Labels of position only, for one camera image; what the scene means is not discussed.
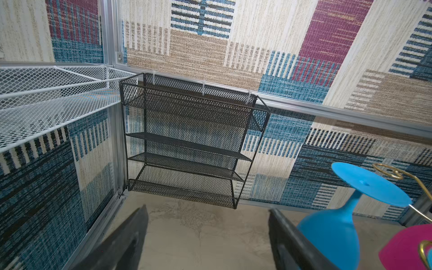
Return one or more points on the blue wine glass rear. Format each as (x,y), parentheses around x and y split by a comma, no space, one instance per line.
(332,231)

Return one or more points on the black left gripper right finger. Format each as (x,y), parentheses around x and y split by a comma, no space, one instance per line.
(291,249)

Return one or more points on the white mesh wall basket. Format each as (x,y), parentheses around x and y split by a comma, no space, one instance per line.
(39,99)

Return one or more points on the black mesh wall shelf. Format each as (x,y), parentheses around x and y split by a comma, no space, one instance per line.
(188,140)

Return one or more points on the magenta wine glass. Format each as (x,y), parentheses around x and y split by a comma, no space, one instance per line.
(402,251)

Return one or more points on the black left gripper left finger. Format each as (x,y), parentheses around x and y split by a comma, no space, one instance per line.
(123,248)

